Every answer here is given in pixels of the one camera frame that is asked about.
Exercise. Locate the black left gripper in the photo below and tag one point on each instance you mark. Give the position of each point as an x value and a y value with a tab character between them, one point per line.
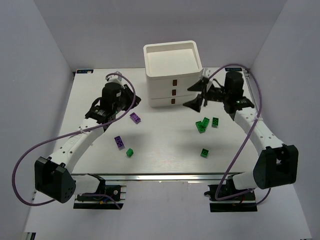
130	97

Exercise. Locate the blue left corner label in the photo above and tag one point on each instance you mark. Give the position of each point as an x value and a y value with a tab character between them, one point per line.
84	71

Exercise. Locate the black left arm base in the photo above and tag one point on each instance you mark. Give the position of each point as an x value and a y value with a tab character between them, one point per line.
110	193

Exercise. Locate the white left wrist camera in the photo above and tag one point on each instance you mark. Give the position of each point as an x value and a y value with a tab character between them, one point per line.
114	78

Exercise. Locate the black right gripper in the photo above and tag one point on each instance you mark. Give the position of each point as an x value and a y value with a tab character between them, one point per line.
205	92

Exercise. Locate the white three-drawer storage box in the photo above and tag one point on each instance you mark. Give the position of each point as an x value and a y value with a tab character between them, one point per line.
170	69

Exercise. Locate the green upright lego brick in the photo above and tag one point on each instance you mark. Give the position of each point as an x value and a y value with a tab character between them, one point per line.
215	122

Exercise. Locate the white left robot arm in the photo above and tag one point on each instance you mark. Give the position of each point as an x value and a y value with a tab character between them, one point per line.
53	174

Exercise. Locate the purple lego brick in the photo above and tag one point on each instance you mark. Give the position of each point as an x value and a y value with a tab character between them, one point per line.
119	142

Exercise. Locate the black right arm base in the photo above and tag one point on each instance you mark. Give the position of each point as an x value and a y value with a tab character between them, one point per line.
235	202

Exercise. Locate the blue corner label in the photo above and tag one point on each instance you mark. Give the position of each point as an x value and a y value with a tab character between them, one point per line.
233	69
84	71

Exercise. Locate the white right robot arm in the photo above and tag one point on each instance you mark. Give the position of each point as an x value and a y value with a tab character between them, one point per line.
277	163

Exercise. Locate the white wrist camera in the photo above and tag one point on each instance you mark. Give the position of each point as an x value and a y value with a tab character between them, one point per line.
205	73
114	78

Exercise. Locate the green square lego brick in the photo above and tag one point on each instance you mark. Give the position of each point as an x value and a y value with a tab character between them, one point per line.
204	153

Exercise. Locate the purple lego plate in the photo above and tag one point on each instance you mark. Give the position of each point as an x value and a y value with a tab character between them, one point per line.
133	116

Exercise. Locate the green long lego brick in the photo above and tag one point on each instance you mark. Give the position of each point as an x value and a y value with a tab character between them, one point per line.
205	122

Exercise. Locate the blue right corner label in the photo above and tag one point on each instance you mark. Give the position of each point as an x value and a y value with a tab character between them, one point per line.
233	69

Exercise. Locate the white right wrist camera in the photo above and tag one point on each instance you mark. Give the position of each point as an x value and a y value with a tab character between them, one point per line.
205	73

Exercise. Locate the green small lego brick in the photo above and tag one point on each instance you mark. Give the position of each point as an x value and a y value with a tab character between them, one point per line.
129	153

